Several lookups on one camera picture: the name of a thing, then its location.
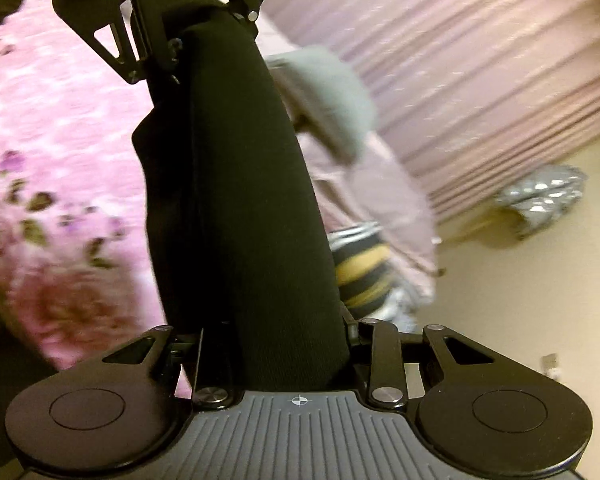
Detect pink curtain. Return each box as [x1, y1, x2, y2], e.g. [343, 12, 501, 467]
[260, 0, 600, 221]

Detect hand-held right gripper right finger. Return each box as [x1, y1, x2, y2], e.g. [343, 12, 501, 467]
[347, 317, 496, 409]

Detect yellow black striped cloth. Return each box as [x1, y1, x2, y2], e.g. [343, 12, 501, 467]
[328, 225, 398, 311]

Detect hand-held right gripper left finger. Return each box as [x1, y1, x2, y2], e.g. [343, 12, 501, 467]
[101, 322, 237, 408]

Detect plain pink blanket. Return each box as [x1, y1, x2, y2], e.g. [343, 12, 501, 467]
[300, 130, 441, 306]

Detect black pants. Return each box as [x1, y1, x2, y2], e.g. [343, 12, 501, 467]
[131, 0, 355, 392]

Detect pink floral bed sheet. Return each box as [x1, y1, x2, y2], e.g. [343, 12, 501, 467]
[0, 0, 201, 401]

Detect silver patterned bag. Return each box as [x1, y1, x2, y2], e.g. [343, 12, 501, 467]
[495, 164, 588, 241]

